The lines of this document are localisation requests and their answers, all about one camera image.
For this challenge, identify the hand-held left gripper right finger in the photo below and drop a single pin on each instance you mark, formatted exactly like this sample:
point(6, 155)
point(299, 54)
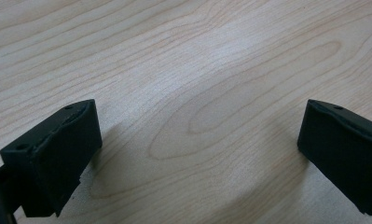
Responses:
point(345, 149)

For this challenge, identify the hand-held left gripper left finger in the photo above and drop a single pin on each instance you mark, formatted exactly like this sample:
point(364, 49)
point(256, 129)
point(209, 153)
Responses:
point(54, 155)

